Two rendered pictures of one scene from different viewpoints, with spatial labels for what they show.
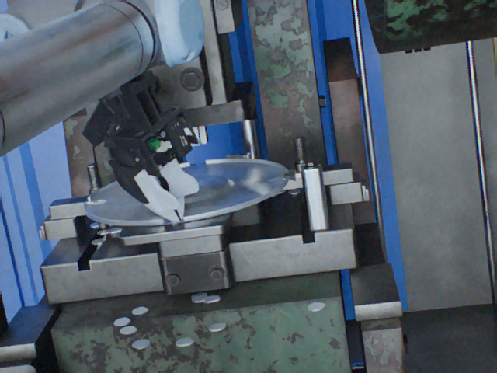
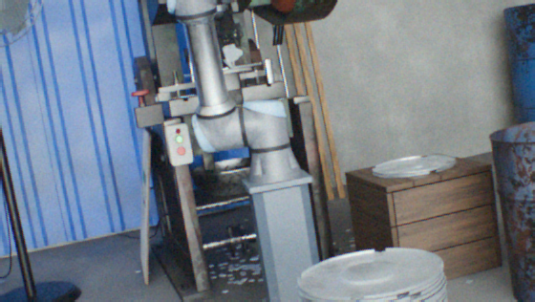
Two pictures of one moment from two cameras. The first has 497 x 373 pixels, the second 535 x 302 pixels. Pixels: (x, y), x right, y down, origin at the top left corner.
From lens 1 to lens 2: 1.58 m
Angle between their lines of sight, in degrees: 22
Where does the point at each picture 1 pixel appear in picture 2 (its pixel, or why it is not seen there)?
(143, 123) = (230, 25)
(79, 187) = (149, 97)
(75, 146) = (146, 81)
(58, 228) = (163, 96)
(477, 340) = not seen: hidden behind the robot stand
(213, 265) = (237, 94)
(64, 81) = not seen: outside the picture
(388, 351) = (308, 110)
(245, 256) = (246, 93)
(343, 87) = (255, 53)
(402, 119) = not seen: hidden behind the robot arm
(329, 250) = (276, 89)
